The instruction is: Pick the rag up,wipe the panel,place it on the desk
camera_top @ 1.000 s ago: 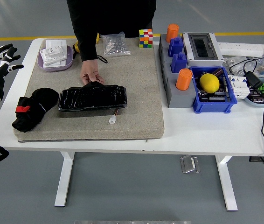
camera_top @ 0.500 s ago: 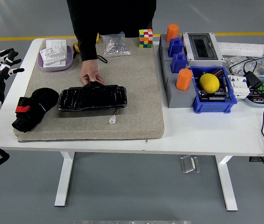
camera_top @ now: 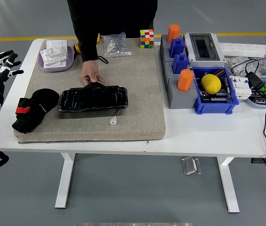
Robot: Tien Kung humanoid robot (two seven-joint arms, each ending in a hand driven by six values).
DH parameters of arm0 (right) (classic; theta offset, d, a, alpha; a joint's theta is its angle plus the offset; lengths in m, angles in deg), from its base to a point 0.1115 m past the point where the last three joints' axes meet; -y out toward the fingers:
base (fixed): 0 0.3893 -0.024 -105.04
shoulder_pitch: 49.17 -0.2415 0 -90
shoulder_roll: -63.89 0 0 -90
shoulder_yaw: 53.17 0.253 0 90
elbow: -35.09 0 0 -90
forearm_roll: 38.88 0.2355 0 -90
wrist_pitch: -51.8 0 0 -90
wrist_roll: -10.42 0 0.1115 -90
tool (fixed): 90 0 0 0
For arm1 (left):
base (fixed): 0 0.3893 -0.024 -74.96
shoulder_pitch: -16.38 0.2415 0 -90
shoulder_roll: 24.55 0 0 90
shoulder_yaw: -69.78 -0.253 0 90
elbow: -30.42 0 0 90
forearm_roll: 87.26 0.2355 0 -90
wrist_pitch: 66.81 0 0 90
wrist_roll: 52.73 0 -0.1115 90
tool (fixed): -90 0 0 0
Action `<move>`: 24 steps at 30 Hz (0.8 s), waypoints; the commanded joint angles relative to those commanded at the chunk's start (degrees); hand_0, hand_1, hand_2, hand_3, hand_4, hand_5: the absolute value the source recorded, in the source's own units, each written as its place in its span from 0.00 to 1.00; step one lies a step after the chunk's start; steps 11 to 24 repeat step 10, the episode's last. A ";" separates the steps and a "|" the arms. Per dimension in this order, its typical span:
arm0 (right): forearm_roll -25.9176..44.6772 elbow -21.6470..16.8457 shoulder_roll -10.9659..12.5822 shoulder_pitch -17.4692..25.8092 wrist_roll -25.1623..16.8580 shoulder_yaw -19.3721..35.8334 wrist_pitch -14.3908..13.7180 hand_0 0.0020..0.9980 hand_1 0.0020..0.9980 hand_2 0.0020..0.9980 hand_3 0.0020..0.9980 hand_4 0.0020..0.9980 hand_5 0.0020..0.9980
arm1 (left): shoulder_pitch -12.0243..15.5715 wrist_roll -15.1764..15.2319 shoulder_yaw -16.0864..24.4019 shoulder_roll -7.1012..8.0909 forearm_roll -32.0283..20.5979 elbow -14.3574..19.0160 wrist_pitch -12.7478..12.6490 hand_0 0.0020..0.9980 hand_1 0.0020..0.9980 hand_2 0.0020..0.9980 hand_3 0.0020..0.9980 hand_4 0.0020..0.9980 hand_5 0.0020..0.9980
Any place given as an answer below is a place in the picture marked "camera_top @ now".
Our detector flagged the person's right hand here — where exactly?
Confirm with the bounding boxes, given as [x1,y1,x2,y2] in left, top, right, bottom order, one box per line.
[81,59,106,86]

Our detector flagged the black panel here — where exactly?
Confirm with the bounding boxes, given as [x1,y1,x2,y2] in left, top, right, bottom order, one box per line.
[58,82,129,113]

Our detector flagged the purple tray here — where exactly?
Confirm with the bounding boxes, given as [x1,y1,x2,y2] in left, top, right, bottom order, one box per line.
[37,45,75,73]

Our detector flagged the yellow tape measure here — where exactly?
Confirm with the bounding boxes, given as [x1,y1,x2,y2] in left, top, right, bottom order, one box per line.
[73,33,101,54]

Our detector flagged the clear bag of screws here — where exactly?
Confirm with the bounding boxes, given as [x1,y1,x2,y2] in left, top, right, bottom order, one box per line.
[101,32,133,58]

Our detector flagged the grey-brown mat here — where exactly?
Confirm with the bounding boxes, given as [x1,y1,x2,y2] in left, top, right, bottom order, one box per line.
[14,37,166,144]

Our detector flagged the person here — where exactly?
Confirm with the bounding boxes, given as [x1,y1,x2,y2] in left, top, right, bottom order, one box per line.
[66,0,158,40]

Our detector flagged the colourful puzzle cube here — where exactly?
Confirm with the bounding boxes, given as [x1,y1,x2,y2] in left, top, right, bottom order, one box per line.
[140,29,155,49]

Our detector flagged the grey base block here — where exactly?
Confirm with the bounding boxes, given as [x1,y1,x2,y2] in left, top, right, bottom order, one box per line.
[163,61,198,110]
[159,34,188,64]

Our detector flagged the blue block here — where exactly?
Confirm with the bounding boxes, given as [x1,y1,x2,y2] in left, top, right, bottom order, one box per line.
[169,37,187,58]
[172,53,189,75]

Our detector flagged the orange cylinder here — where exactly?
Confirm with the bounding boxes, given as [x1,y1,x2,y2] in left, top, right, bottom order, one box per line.
[167,24,181,44]
[176,69,195,91]

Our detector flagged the white table leg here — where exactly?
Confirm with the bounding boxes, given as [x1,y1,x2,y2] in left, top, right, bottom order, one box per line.
[217,157,240,214]
[55,153,76,209]

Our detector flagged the grey electrical box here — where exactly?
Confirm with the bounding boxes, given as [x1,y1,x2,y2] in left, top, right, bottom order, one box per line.
[183,32,226,68]

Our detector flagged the yellow lemon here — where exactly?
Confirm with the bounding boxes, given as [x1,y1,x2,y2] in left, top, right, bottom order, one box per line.
[201,73,222,94]

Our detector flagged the blue plastic bin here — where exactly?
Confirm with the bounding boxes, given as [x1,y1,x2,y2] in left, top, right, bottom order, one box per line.
[190,66,240,115]

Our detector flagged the dark circuit board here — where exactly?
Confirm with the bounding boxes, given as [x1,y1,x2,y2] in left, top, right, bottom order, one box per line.
[200,89,232,104]

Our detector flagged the clear bags of parts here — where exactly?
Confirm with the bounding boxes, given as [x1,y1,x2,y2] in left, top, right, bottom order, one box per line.
[224,56,266,78]

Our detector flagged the white power strip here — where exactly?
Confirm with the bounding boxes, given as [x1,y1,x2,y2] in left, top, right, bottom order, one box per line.
[218,42,266,58]

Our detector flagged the black power adapter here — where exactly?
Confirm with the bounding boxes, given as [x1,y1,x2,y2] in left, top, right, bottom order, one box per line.
[245,72,266,90]

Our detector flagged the white wall switch plate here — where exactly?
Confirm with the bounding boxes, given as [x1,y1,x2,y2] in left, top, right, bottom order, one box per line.
[46,39,68,51]
[43,56,68,69]

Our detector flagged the white wire connector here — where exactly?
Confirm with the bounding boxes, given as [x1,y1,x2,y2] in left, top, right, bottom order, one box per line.
[110,109,122,125]

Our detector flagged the silver metal bracket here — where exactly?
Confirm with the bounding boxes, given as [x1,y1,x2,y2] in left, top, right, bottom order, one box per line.
[181,156,202,176]

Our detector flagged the black cord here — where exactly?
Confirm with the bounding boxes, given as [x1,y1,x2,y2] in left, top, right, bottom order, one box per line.
[230,54,266,165]

